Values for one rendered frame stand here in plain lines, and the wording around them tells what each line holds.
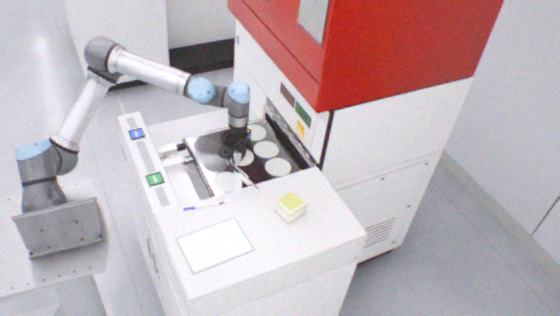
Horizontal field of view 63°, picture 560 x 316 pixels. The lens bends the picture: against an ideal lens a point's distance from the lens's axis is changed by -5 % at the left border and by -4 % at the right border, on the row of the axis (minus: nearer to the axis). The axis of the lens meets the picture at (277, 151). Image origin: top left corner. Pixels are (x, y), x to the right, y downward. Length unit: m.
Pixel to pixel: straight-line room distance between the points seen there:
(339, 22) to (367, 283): 1.63
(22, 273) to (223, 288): 0.69
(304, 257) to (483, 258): 1.71
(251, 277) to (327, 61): 0.70
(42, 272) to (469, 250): 2.30
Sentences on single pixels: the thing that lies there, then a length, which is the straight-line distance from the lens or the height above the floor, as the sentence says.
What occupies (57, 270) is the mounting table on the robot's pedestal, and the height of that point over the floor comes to 0.82.
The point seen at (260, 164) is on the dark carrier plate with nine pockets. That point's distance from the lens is 1.87.
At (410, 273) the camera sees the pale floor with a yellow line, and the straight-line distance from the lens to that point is 2.81.
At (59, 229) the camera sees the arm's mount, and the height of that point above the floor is 0.93.
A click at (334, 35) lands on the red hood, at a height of 1.52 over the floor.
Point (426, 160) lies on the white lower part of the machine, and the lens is 2.27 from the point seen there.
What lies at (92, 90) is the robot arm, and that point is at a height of 1.19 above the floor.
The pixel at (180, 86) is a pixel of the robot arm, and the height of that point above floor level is 1.32.
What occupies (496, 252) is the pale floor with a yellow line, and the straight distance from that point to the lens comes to 3.14.
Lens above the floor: 2.21
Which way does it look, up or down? 43 degrees down
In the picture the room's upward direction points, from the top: 7 degrees clockwise
